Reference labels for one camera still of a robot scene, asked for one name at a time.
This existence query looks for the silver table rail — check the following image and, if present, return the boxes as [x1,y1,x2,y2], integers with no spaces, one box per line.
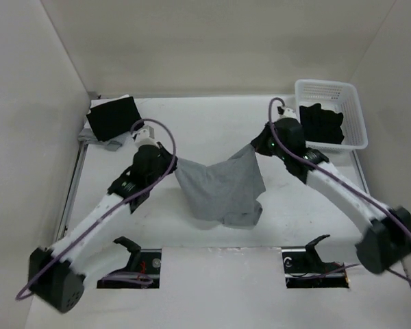
[53,141,88,242]

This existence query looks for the folded white tank top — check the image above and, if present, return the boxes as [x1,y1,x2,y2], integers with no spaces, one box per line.
[88,94,130,113]

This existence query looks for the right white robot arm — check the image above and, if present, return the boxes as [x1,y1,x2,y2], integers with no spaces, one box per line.
[251,117,411,274]

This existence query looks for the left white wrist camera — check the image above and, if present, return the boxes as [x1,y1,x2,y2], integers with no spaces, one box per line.
[132,125,158,148]

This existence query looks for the white plastic basket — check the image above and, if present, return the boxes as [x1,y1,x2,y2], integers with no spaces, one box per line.
[295,79,368,153]

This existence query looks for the grey tank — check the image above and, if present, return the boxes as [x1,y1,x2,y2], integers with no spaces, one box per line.
[175,145,266,228]
[77,125,129,151]

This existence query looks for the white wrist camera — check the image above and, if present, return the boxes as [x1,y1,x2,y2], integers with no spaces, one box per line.
[132,125,158,148]
[277,106,298,120]

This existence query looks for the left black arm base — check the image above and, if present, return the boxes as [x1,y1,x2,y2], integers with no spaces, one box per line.
[97,236,162,289]

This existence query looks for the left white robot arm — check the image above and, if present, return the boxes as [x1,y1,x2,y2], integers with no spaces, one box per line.
[27,142,177,314]

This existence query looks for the black tank top in basket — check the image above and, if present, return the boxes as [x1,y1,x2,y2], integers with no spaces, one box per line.
[299,103,345,144]

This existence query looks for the folded black tank top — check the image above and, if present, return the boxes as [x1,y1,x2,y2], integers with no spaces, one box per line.
[86,96,142,142]

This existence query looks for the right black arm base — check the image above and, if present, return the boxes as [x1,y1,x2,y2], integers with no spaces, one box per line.
[282,234,349,289]

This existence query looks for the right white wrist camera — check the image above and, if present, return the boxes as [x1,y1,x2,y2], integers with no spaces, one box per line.
[277,106,298,120]

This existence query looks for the folded grey tank top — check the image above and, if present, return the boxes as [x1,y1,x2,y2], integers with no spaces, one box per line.
[77,125,129,151]

